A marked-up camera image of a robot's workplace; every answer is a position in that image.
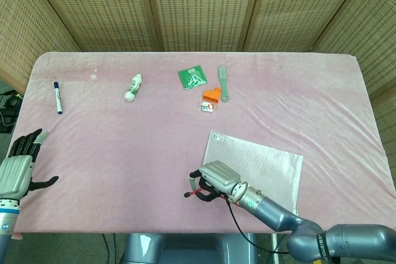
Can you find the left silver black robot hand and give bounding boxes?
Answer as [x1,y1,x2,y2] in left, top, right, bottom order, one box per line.
[0,127,59,200]

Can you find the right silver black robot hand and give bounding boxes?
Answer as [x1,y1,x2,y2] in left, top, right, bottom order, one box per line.
[184,160,248,203]

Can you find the clear zipper pouch red edge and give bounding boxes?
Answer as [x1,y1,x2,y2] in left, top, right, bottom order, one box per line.
[202,130,304,215]

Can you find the small clear eraser packet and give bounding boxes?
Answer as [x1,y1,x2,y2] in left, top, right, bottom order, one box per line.
[198,100,217,114]

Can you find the grey robot torso base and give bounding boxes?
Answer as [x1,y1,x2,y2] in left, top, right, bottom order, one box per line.
[123,232,257,264]

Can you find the blue white marker pen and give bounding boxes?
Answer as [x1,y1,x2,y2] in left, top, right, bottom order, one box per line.
[53,82,64,115]

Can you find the pink table cloth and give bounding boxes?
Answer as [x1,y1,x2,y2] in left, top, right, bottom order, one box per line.
[0,51,390,236]

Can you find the green square packet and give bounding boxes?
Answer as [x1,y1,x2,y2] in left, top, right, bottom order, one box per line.
[177,64,207,91]

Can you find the white glue bottle green label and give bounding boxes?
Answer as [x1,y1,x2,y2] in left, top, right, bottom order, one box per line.
[124,73,144,103]

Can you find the bamboo folding screen panel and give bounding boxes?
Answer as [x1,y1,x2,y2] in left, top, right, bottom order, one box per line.
[311,0,396,166]
[0,0,82,92]
[26,0,160,52]
[243,0,380,52]
[144,0,265,52]

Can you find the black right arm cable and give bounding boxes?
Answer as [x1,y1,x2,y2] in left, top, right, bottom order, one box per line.
[225,198,291,254]

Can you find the black floor equipment with cables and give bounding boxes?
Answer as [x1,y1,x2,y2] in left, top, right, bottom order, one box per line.
[0,89,24,134]

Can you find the black floor cables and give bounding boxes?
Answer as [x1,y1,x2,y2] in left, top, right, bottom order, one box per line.
[101,233,117,264]

